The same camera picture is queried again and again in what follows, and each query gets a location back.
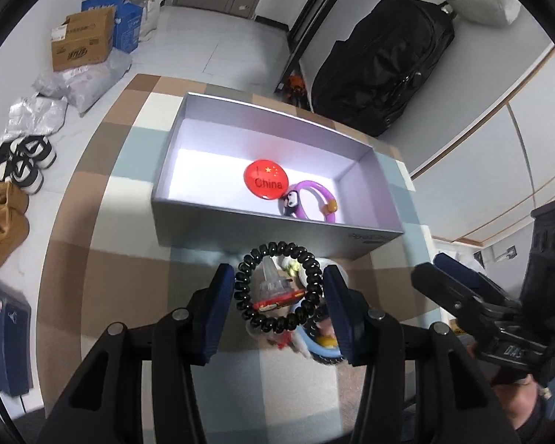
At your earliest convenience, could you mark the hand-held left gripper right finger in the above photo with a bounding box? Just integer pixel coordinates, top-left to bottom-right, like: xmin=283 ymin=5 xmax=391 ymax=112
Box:
xmin=323 ymin=263 xmax=521 ymax=444

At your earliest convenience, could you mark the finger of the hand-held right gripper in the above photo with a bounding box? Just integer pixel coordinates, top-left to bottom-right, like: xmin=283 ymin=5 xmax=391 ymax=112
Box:
xmin=434 ymin=252 xmax=521 ymax=308
xmin=411 ymin=263 xmax=495 ymax=347

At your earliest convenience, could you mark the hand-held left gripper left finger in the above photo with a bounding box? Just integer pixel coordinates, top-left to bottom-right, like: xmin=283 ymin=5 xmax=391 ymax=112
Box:
xmin=37 ymin=263 xmax=236 ymax=444

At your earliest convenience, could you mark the black coil hair tie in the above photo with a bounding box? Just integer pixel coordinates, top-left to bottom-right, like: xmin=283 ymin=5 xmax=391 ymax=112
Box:
xmin=305 ymin=303 xmax=338 ymax=366
xmin=235 ymin=241 xmax=323 ymax=333

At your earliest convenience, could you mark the blue bracelet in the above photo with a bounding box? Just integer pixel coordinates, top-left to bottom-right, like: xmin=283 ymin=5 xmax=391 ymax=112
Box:
xmin=291 ymin=300 xmax=345 ymax=366

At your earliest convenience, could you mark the grey cardboard box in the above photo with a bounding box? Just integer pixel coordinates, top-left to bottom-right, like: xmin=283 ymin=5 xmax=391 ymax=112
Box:
xmin=150 ymin=92 xmax=405 ymax=260

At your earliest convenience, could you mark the person's right hand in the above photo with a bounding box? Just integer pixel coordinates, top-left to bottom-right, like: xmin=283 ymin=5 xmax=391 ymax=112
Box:
xmin=490 ymin=370 xmax=544 ymax=431

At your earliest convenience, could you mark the checked tablecloth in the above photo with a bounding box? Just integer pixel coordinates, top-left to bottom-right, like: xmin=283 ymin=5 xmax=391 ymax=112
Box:
xmin=38 ymin=73 xmax=463 ymax=444

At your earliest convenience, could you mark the red round badge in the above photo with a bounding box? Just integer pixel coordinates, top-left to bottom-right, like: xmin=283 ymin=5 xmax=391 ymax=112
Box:
xmin=243 ymin=161 xmax=289 ymax=202

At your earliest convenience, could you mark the dark blue shoe box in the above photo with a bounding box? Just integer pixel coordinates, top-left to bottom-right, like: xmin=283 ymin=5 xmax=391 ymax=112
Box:
xmin=0 ymin=270 xmax=33 ymax=398

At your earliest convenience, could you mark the black backpack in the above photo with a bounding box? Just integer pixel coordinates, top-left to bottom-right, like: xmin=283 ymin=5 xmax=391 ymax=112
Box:
xmin=311 ymin=0 xmax=456 ymax=138

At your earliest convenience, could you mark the brown shoe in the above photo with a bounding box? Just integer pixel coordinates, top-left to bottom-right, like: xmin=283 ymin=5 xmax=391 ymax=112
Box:
xmin=0 ymin=180 xmax=31 ymax=236
xmin=0 ymin=215 xmax=31 ymax=271

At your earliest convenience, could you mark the orange item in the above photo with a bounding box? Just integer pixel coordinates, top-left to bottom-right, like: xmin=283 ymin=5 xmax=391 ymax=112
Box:
xmin=277 ymin=71 xmax=310 ymax=107

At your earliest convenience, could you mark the grey plastic bag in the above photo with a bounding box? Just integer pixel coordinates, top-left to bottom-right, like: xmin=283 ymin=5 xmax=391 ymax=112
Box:
xmin=32 ymin=48 xmax=134 ymax=114

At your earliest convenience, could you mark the blue cardboard box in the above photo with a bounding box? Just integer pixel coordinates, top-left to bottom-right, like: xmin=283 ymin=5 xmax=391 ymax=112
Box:
xmin=81 ymin=0 xmax=144 ymax=53

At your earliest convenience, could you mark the brown cardboard box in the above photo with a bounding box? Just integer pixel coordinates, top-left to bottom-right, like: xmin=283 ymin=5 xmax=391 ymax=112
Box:
xmin=51 ymin=7 xmax=117 ymax=72

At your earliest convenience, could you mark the purple bracelet with penguin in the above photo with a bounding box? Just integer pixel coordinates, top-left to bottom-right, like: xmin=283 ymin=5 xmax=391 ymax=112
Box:
xmin=280 ymin=179 xmax=338 ymax=223

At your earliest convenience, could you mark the black metal frame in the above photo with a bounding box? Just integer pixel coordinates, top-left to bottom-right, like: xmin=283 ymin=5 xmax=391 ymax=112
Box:
xmin=274 ymin=0 xmax=366 ymax=98

